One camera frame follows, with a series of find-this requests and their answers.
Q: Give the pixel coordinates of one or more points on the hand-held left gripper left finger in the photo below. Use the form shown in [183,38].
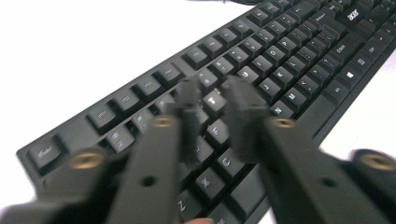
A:
[155,174]

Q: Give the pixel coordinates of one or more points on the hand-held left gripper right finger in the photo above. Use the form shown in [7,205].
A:
[295,174]

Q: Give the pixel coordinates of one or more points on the black computer keyboard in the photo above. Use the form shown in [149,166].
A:
[280,68]

